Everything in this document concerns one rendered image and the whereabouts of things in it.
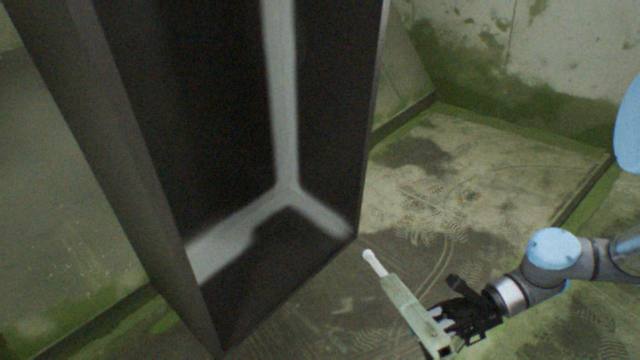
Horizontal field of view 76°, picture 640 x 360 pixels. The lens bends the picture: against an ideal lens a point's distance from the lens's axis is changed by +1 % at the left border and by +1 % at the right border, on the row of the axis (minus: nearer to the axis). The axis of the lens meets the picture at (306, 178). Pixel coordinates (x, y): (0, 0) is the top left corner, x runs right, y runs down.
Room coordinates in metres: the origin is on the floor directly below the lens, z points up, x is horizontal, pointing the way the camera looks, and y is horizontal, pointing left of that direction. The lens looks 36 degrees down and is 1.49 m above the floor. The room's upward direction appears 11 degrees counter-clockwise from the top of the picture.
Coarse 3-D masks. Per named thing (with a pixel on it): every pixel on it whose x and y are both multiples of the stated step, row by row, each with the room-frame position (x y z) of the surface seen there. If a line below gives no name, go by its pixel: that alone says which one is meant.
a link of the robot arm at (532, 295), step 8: (520, 264) 0.60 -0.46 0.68; (512, 272) 0.60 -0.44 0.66; (520, 272) 0.58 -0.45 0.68; (512, 280) 0.57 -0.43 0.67; (520, 280) 0.57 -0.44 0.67; (568, 280) 0.55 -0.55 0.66; (520, 288) 0.55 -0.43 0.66; (528, 288) 0.55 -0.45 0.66; (536, 288) 0.54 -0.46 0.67; (560, 288) 0.55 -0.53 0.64; (528, 296) 0.54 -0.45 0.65; (536, 296) 0.54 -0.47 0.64; (544, 296) 0.54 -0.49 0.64; (552, 296) 0.54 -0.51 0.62; (528, 304) 0.53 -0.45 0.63; (536, 304) 0.53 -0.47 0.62
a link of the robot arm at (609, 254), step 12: (636, 228) 0.47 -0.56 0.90; (600, 240) 0.54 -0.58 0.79; (612, 240) 0.52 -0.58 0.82; (624, 240) 0.48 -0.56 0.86; (636, 240) 0.45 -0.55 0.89; (600, 252) 0.52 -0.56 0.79; (612, 252) 0.50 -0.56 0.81; (624, 252) 0.47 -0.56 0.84; (636, 252) 0.44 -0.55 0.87; (600, 264) 0.50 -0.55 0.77; (612, 264) 0.49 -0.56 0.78; (624, 264) 0.46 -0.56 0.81; (636, 264) 0.44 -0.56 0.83; (600, 276) 0.49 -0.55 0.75; (612, 276) 0.48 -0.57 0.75; (624, 276) 0.47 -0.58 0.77; (636, 276) 0.45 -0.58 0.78
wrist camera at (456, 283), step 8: (448, 280) 0.58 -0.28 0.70; (456, 280) 0.57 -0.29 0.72; (464, 280) 0.58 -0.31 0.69; (456, 288) 0.55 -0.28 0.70; (464, 288) 0.55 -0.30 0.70; (464, 296) 0.55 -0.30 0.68; (472, 296) 0.55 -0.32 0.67; (480, 296) 0.55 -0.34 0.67; (480, 304) 0.54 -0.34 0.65; (488, 304) 0.54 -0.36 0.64
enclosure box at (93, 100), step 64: (0, 0) 0.76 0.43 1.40; (64, 0) 0.48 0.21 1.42; (128, 0) 0.90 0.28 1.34; (192, 0) 0.99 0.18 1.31; (256, 0) 1.11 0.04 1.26; (320, 0) 1.03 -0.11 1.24; (384, 0) 0.86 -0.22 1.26; (64, 64) 0.60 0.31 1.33; (128, 64) 0.89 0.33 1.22; (192, 64) 0.99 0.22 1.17; (256, 64) 1.12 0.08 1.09; (320, 64) 1.06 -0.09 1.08; (128, 128) 0.51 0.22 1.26; (192, 128) 0.99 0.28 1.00; (256, 128) 1.14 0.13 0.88; (320, 128) 1.09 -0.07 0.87; (128, 192) 0.62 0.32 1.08; (192, 192) 0.99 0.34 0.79; (256, 192) 1.16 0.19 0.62; (320, 192) 1.12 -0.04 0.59; (192, 256) 0.99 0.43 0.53; (256, 256) 0.97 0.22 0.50; (320, 256) 0.94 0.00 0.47; (192, 320) 0.66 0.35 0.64; (256, 320) 0.74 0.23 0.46
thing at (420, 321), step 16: (368, 256) 0.84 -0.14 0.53; (384, 272) 0.74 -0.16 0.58; (384, 288) 0.67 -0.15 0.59; (400, 288) 0.64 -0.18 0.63; (400, 304) 0.58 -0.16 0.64; (416, 304) 0.57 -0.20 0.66; (416, 320) 0.52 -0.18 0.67; (432, 320) 0.50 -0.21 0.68; (416, 336) 0.51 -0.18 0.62; (432, 336) 0.46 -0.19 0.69; (448, 336) 0.45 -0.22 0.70; (432, 352) 0.43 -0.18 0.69
